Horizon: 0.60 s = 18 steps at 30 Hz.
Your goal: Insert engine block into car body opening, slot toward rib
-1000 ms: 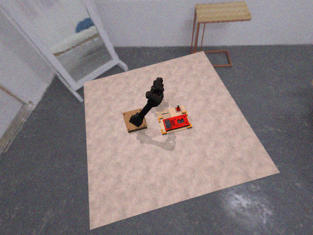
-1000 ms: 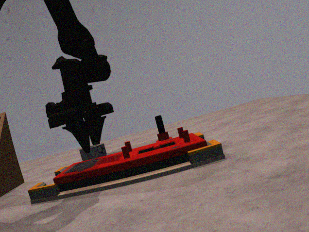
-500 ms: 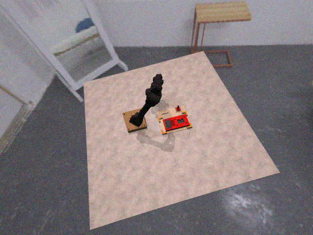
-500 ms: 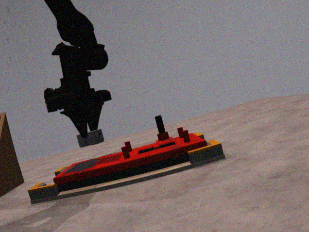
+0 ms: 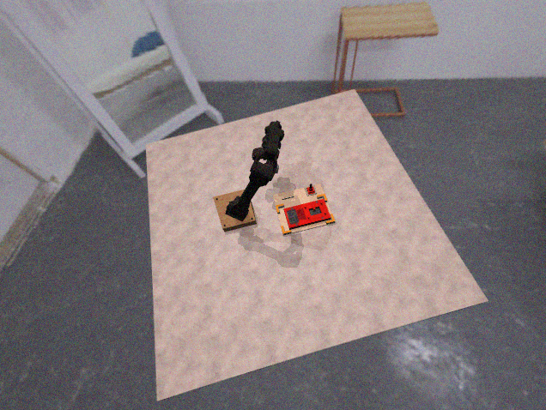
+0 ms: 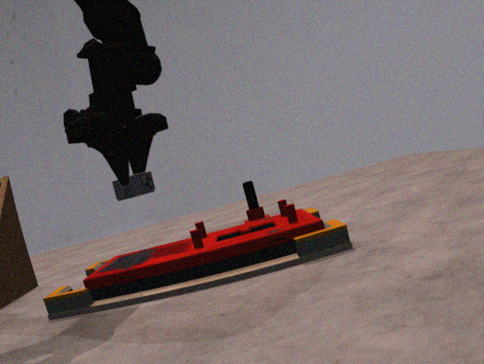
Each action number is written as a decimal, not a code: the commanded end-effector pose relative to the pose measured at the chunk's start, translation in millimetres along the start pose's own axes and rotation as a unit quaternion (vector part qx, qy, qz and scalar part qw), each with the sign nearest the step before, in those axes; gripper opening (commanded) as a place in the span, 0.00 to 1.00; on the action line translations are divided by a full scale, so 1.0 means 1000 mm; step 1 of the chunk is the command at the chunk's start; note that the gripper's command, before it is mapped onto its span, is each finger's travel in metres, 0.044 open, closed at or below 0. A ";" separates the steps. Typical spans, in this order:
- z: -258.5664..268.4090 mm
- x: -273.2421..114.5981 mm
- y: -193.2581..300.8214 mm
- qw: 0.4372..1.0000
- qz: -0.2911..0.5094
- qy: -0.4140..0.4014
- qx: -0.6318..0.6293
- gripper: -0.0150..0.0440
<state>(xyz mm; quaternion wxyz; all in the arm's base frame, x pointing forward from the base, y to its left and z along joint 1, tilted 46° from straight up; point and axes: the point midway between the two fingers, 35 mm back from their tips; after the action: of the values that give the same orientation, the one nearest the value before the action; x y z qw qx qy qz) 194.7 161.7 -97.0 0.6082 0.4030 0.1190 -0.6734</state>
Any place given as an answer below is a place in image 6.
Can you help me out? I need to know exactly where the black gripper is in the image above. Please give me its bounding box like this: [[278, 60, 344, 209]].
[[66, 76, 168, 186]]

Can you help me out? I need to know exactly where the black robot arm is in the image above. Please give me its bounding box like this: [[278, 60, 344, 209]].
[[63, 0, 162, 132]]

